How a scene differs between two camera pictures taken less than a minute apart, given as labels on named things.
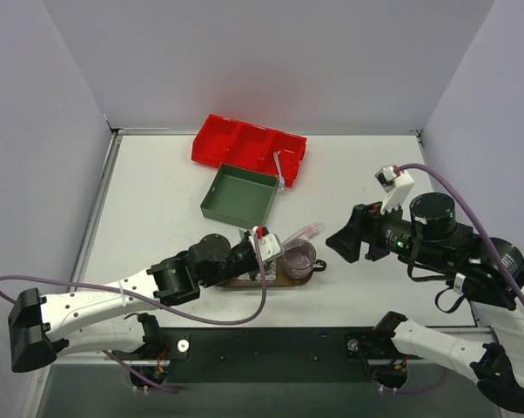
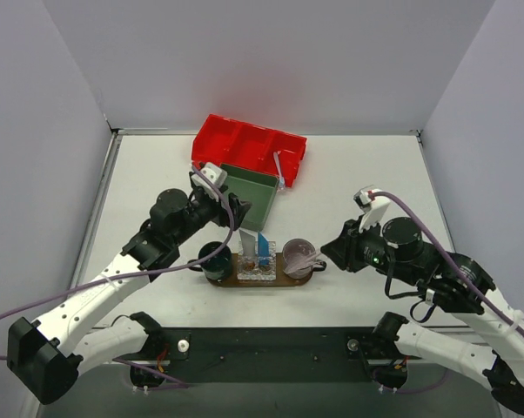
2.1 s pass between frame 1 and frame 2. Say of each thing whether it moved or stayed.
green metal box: stayed
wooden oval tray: stayed
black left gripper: moved
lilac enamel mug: stayed
